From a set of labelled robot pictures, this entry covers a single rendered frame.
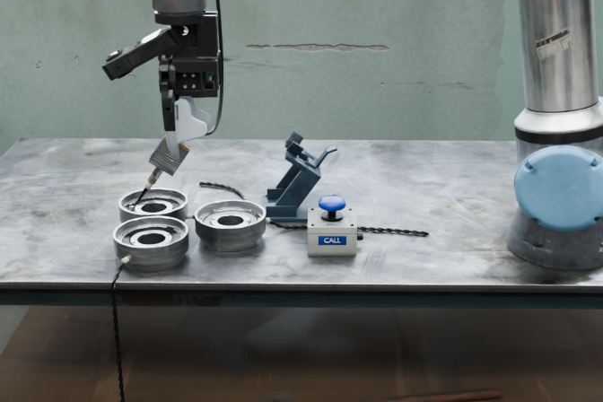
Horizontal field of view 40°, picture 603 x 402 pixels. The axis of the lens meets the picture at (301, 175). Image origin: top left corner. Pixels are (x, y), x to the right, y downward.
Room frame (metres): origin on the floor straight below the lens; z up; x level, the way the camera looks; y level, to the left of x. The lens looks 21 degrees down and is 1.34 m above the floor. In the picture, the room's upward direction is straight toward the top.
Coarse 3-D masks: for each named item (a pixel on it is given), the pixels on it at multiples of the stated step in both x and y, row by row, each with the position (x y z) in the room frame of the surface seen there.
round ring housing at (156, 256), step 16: (128, 224) 1.10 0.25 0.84; (144, 224) 1.11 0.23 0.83; (160, 224) 1.12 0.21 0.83; (176, 224) 1.11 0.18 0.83; (144, 240) 1.08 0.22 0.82; (160, 240) 1.09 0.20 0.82; (176, 240) 1.04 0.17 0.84; (128, 256) 1.02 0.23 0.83; (144, 256) 1.02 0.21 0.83; (160, 256) 1.02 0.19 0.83; (176, 256) 1.03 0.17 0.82
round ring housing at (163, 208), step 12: (132, 192) 1.21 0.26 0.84; (156, 192) 1.23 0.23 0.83; (168, 192) 1.23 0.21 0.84; (180, 192) 1.21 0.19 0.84; (120, 204) 1.17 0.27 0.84; (156, 204) 1.20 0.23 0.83; (168, 204) 1.19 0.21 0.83; (180, 204) 1.19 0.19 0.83; (120, 216) 1.15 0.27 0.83; (132, 216) 1.13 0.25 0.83; (144, 216) 1.13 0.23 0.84; (168, 216) 1.14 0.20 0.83; (180, 216) 1.15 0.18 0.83
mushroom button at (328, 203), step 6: (324, 198) 1.11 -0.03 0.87; (330, 198) 1.11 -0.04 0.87; (336, 198) 1.11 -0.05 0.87; (342, 198) 1.11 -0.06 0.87; (324, 204) 1.10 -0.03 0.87; (330, 204) 1.09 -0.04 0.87; (336, 204) 1.09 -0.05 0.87; (342, 204) 1.10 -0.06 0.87; (330, 210) 1.09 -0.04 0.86; (336, 210) 1.09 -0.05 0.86
